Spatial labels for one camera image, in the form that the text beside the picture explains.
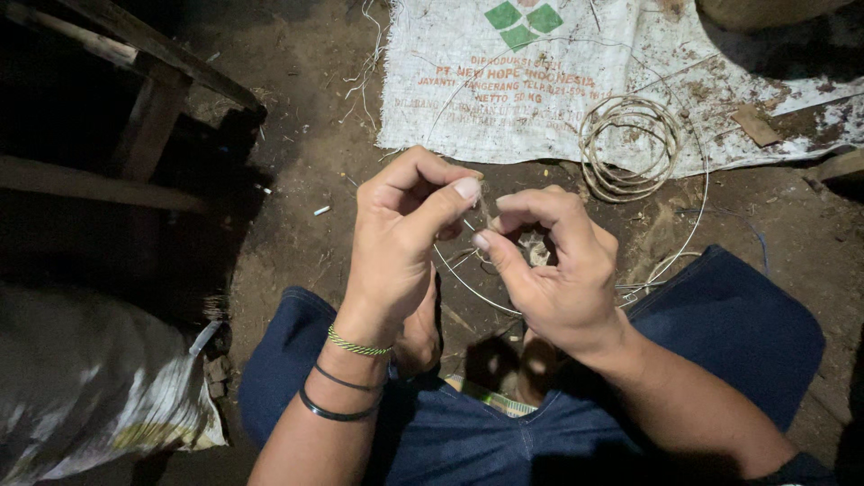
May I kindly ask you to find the thick black wrist band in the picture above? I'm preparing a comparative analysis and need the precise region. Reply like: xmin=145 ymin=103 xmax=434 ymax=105
xmin=299 ymin=385 xmax=382 ymax=423

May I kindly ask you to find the thin black wrist band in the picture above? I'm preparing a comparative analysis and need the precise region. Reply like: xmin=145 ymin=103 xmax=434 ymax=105
xmin=312 ymin=361 xmax=386 ymax=394

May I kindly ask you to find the thin blue cord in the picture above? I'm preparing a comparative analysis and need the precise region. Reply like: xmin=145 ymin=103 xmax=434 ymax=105
xmin=675 ymin=206 xmax=770 ymax=274

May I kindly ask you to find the brown wooden plank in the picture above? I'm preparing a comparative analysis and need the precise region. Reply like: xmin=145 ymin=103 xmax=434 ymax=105
xmin=806 ymin=148 xmax=864 ymax=183

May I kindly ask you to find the green striped cloth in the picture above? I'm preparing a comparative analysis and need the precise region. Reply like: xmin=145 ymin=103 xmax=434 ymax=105
xmin=442 ymin=374 xmax=539 ymax=418

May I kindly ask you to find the pale fibre strand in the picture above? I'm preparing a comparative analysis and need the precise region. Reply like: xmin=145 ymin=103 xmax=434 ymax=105
xmin=472 ymin=179 xmax=554 ymax=267

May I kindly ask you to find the person's right foot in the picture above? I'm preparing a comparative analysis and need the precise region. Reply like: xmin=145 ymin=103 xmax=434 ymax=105
xmin=466 ymin=329 xmax=563 ymax=407

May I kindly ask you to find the dark wooden bench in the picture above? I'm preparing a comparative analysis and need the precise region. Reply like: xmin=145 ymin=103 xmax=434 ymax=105
xmin=0 ymin=0 xmax=267 ymax=217

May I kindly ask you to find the person's right hand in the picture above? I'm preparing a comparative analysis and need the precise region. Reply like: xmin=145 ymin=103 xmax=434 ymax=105
xmin=470 ymin=185 xmax=633 ymax=370

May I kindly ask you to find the person's left hand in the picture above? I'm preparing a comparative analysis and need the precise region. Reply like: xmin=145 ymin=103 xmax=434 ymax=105
xmin=331 ymin=145 xmax=485 ymax=350

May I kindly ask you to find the green yellow braided bracelet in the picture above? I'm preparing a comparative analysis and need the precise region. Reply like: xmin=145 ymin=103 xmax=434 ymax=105
xmin=327 ymin=324 xmax=394 ymax=357

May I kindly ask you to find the small pale wire loop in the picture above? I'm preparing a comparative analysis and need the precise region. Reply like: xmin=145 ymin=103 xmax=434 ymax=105
xmin=614 ymin=251 xmax=704 ymax=305

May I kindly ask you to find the flat brown wood scrap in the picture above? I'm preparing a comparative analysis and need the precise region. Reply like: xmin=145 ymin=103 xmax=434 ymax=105
xmin=731 ymin=103 xmax=784 ymax=148

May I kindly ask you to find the thin white wire hoop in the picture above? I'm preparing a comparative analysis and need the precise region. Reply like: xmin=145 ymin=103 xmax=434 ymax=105
xmin=424 ymin=37 xmax=710 ymax=317

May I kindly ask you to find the white printed woven sack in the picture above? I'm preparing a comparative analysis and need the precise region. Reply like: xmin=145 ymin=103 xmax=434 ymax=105
xmin=376 ymin=0 xmax=864 ymax=180

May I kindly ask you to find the tan sack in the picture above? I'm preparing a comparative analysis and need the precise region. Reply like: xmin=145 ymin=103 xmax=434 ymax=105
xmin=695 ymin=0 xmax=864 ymax=35

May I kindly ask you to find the white frayed thread bundle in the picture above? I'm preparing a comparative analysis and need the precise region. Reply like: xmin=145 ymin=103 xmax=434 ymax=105
xmin=341 ymin=0 xmax=394 ymax=129

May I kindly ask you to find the filled grey plastic sack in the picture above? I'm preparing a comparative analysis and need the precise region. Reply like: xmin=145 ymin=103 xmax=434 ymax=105
xmin=0 ymin=280 xmax=229 ymax=486

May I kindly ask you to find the tan rattan coil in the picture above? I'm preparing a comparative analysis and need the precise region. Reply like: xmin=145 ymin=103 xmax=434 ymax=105
xmin=578 ymin=94 xmax=684 ymax=203

